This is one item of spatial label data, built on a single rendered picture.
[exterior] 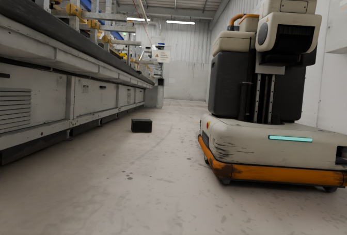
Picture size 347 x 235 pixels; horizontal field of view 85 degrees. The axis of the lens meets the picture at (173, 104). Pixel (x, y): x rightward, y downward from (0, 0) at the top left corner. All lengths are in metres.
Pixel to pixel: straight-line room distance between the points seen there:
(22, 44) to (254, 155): 1.02
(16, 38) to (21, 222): 0.60
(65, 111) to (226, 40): 1.23
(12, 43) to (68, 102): 0.82
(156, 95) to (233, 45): 4.40
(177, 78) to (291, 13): 10.82
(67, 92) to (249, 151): 1.29
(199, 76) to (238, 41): 10.62
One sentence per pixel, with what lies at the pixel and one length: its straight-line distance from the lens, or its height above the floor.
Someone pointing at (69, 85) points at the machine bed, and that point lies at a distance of 1.61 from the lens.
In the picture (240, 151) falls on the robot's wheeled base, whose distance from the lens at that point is 0.90.
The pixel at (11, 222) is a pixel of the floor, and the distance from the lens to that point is 0.81.
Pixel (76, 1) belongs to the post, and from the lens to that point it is 1.24.
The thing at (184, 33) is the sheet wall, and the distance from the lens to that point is 12.27.
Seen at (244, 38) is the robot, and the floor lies 0.77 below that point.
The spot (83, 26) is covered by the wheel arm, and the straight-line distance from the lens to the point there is 1.52.
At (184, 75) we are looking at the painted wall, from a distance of 11.74.
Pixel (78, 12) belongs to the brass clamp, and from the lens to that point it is 1.23.
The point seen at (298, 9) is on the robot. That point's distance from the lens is 1.13.
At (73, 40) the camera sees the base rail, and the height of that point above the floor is 0.64.
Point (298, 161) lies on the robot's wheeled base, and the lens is 1.02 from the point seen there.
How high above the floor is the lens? 0.40
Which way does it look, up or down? 3 degrees down
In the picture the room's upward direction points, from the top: 4 degrees clockwise
